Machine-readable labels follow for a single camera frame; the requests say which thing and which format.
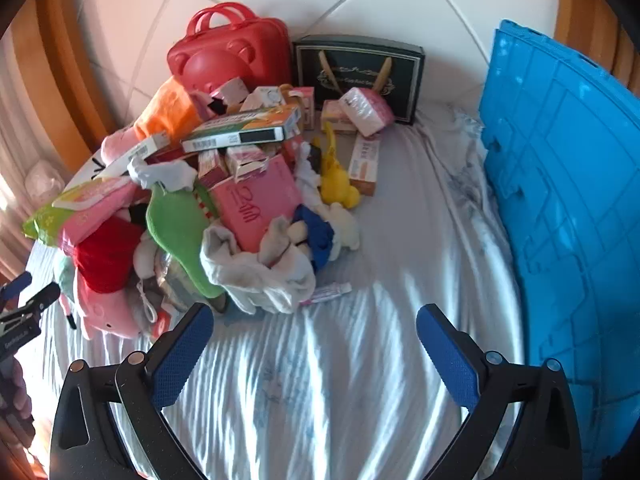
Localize white sock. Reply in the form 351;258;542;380
127;157;198;193

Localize pink pig plush red dress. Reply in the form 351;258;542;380
57;220;146;342

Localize blue plastic crate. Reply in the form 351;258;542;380
477;19;640;480

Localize white paper bag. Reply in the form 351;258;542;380
65;150;131;191

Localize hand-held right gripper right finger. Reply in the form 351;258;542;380
416;303;583;480

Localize white cloth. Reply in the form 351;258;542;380
200;215;317;315

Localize pink plush toy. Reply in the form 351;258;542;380
100;127;136;161

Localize green pink pack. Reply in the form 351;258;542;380
22;177;141;248

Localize orange white medicine box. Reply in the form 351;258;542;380
348;135;382;197

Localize red toy suitcase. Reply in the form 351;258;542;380
166;2;292;106

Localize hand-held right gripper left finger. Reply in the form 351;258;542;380
49;302;216;480

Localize large pink box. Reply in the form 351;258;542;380
210;155;303;253

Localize yellow duck plastic tongs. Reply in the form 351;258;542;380
319;121;362;208

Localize orange plush toy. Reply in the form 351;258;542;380
134;76;203;142

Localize pink white box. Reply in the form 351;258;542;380
290;86;317;130

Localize dark red box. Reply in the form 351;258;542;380
197;149;231;188

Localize white red carton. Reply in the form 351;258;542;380
102;132;171;181

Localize wooden pillar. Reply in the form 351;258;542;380
10;0;116;156
555;0;640;86

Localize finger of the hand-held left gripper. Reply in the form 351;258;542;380
0;271;34;307
10;282;61;322

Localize small pink tube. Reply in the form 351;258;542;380
298;282;353;307

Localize box with round label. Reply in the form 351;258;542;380
240;86;291;113

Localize pink tissue pack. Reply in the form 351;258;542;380
339;87;395;137

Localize small red white box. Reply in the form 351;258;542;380
225;145;271;183

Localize green plush stocking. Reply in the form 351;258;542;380
145;182;227;300

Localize dark green gift bag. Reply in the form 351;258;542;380
291;35;426;126

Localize long green orange box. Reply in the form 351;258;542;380
181;107;302;153

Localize small pink box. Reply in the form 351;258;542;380
320;100;358;133

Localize blue plush toy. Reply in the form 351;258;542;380
291;204;335;271

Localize person's left hand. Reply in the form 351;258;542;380
0;360;32;413

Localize opened white box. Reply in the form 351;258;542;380
210;77;251;111

